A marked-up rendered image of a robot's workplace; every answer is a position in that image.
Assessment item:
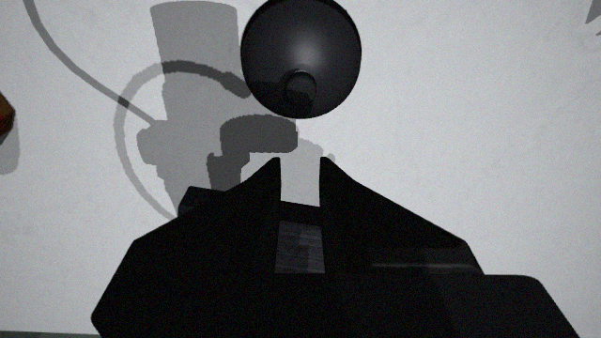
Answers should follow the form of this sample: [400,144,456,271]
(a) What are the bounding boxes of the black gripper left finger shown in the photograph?
[113,157,281,277]

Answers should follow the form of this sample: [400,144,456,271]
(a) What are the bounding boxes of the paprika spice jar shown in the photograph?
[0,93,14,136]

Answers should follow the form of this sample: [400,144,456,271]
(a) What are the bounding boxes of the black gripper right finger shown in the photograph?
[319,157,484,274]

